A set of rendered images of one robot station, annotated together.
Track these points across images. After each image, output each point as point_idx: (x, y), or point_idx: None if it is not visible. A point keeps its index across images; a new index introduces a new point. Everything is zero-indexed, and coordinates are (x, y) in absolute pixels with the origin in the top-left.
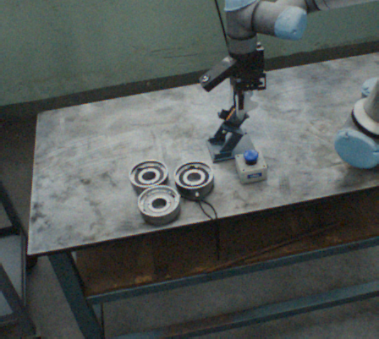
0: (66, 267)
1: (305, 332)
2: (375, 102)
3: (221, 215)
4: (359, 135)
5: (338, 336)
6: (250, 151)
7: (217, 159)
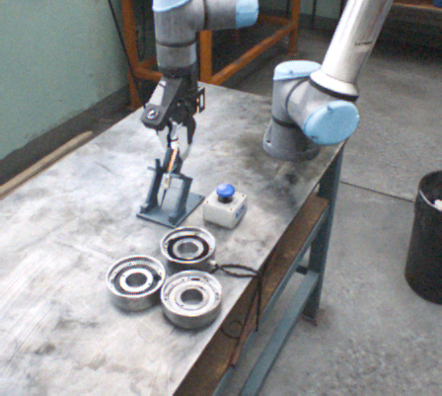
0: None
1: (265, 388)
2: (346, 62)
3: (257, 267)
4: (342, 103)
5: (290, 367)
6: (223, 186)
7: (177, 222)
